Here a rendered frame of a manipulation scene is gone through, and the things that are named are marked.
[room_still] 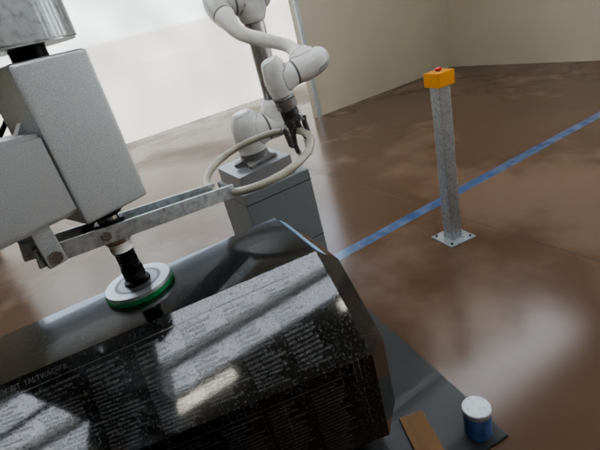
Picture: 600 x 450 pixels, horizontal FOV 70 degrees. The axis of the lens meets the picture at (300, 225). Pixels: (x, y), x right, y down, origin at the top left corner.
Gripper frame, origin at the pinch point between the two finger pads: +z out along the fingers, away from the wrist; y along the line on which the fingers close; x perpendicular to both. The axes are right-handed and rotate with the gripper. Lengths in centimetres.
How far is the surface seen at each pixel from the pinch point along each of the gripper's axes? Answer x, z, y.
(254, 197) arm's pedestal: -31.7, 22.0, 18.2
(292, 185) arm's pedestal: -29.0, 27.9, -3.2
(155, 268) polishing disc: 16, -5, 82
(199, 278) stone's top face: 32, -1, 74
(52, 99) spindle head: 27, -65, 79
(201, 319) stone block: 47, 1, 83
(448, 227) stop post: 0, 107, -82
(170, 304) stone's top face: 37, -4, 86
